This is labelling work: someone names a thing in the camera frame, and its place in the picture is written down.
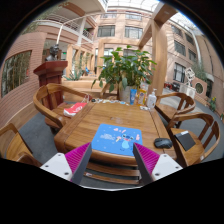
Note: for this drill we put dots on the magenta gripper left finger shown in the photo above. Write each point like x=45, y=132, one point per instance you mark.
x=70, y=166

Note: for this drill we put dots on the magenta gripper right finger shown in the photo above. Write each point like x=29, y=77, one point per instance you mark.
x=153, y=166

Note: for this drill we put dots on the black computer mouse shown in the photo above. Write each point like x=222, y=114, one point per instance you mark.
x=163, y=143

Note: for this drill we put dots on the blue cartoon mouse pad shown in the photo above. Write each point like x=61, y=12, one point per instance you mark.
x=116, y=139

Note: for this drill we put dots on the black notebook on chair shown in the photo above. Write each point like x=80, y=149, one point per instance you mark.
x=185, y=140

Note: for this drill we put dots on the near right wooden armchair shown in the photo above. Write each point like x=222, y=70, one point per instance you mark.
x=205, y=142

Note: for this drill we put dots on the wooden armchair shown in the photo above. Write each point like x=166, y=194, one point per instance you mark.
x=174, y=103
x=205, y=142
x=55, y=117

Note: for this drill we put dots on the red white bag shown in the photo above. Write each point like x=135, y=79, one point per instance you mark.
x=72, y=111

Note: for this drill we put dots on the near left wooden chair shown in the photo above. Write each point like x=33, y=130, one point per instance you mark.
x=13, y=147

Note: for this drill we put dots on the clear pump sanitizer bottle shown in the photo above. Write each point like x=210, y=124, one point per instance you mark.
x=151, y=100

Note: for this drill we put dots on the yellow bottle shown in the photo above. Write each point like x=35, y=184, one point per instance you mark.
x=142, y=97

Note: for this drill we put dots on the left wooden armchair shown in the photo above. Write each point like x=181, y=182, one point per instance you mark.
x=55, y=117

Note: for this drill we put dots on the far right wooden armchair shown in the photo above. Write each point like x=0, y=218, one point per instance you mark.
x=174, y=103

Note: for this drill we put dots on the blue tube container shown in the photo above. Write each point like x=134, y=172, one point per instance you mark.
x=132, y=95

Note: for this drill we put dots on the white abstract sculpture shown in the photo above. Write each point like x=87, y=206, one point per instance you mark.
x=187, y=87

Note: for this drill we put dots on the green potted plant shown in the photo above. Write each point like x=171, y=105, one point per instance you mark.
x=121, y=72

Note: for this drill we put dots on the dark bust statue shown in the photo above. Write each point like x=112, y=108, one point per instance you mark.
x=53, y=53

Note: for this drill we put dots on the red wooden pedestal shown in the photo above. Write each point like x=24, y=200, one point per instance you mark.
x=49, y=72

